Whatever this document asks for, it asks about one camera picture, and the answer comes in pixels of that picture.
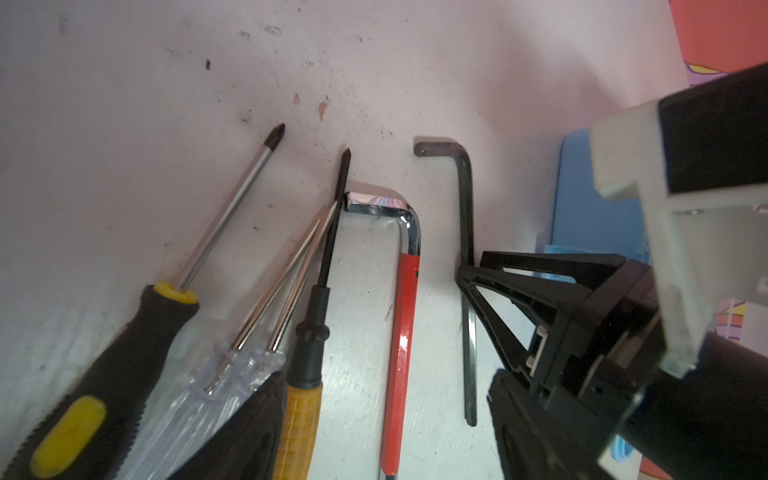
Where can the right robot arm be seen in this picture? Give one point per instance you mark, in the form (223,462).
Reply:
(709,424)

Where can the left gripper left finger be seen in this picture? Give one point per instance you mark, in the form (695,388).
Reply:
(246,446)

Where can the red handled hex key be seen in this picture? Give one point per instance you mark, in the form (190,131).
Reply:
(403,319)

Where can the clear handled screwdriver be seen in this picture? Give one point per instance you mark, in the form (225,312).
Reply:
(233,371)

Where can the yellow handled screwdriver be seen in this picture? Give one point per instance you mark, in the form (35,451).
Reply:
(304,378)

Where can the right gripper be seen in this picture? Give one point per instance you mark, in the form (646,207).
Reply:
(604,337)

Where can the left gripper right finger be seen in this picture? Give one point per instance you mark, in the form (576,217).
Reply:
(530,445)

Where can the black yellow screwdriver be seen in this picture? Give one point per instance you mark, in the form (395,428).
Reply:
(90,432)

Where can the blue plastic toolbox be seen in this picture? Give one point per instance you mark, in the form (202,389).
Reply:
(585,222)

